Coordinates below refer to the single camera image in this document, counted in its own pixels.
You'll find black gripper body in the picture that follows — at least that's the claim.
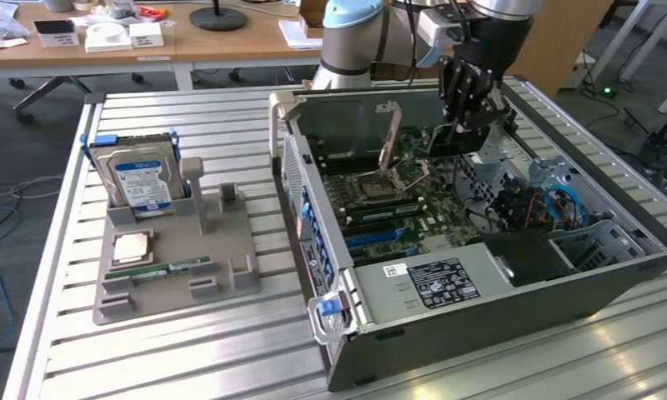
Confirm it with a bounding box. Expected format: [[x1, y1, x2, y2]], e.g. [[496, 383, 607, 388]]
[[452, 16, 534, 83]]

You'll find black Nvidia graphics card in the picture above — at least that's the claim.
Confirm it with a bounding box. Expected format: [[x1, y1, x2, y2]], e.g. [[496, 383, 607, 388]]
[[376, 99, 490, 173]]

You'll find wooden cabinet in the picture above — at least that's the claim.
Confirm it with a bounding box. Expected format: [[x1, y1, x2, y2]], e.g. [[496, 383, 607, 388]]
[[437, 0, 616, 97]]

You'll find tall metal disk bay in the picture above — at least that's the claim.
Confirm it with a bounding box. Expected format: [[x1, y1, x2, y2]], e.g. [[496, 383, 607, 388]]
[[456, 112, 540, 197]]

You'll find metal socket cover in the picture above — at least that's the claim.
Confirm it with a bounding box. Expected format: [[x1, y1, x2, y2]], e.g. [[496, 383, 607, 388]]
[[402, 156, 432, 178]]

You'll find white table leg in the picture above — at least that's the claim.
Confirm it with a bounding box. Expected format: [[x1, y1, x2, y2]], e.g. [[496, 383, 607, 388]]
[[583, 0, 667, 84]]

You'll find green motherboard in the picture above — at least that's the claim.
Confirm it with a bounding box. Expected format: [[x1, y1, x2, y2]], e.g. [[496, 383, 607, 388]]
[[309, 141, 501, 268]]

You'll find CPU socket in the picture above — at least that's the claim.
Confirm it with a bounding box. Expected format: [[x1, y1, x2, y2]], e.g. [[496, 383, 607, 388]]
[[352, 170, 410, 205]]

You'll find black floor stand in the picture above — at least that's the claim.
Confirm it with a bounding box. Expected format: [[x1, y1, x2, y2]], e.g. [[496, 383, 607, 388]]
[[624, 106, 667, 184]]

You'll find stack of white papers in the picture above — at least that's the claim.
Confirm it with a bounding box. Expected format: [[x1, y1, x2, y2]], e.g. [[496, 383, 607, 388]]
[[278, 18, 324, 51]]

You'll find brown cardboard box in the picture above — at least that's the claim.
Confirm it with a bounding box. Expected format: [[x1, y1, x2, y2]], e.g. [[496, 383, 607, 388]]
[[298, 0, 329, 28]]

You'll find blue expansion slot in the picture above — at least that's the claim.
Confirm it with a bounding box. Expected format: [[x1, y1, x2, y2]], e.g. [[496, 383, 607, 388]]
[[342, 227, 408, 250]]

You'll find low metal disk bay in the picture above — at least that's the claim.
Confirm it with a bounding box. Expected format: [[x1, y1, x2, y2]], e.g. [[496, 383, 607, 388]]
[[549, 220, 645, 272]]

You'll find black round lamp base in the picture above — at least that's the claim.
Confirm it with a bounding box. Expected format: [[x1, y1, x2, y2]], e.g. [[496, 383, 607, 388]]
[[187, 0, 250, 33]]

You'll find grey power supply unit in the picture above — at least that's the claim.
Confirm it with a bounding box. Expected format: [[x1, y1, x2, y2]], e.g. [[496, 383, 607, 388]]
[[353, 242, 513, 327]]

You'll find open grey PC case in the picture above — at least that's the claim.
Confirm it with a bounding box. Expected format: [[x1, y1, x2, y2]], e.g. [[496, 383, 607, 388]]
[[269, 81, 667, 393]]

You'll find small white box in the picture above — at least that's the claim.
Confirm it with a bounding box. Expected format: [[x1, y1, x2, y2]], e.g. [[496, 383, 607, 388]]
[[127, 22, 163, 49]]

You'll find orange packet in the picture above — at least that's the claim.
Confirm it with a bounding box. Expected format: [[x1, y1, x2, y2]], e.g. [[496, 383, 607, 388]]
[[137, 4, 170, 22]]

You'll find hard disk in blue carrier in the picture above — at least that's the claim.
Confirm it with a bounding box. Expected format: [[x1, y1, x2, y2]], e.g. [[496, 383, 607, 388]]
[[79, 127, 193, 220]]

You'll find grey parts rack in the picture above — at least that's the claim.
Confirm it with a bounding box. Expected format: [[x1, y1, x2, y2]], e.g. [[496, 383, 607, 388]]
[[91, 156, 263, 326]]

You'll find white tape roll holder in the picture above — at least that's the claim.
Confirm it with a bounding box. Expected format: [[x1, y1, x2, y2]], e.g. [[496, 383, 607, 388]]
[[82, 22, 134, 53]]

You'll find copper-topped CPU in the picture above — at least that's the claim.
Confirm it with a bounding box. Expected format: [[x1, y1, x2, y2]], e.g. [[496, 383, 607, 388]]
[[111, 232, 157, 264]]

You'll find grey wheeled desk foot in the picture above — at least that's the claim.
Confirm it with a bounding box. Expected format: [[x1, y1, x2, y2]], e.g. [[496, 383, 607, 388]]
[[8, 74, 93, 124]]

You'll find white box with black top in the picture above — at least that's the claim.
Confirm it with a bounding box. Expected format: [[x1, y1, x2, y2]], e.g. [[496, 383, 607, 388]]
[[31, 19, 81, 48]]

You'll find wooden desk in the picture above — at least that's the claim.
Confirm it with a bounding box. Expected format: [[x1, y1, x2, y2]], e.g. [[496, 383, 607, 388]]
[[0, 0, 478, 91]]

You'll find clear plastic bag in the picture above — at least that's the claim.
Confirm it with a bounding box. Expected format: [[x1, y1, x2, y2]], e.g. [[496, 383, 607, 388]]
[[0, 0, 31, 41]]

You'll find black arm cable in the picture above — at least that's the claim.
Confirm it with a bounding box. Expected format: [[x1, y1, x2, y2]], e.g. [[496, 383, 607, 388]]
[[448, 0, 474, 43]]

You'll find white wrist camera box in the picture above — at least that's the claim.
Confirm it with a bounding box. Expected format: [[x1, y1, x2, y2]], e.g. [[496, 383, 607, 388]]
[[418, 7, 462, 46]]

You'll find light blue wire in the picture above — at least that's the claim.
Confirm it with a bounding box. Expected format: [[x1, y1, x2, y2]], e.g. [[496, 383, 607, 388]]
[[544, 182, 591, 230]]

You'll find red wire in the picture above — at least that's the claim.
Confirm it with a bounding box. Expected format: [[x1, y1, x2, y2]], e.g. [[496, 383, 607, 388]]
[[522, 199, 541, 228]]

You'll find white floor cable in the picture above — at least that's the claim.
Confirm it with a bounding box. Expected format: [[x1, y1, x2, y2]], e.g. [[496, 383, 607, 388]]
[[0, 174, 65, 200]]

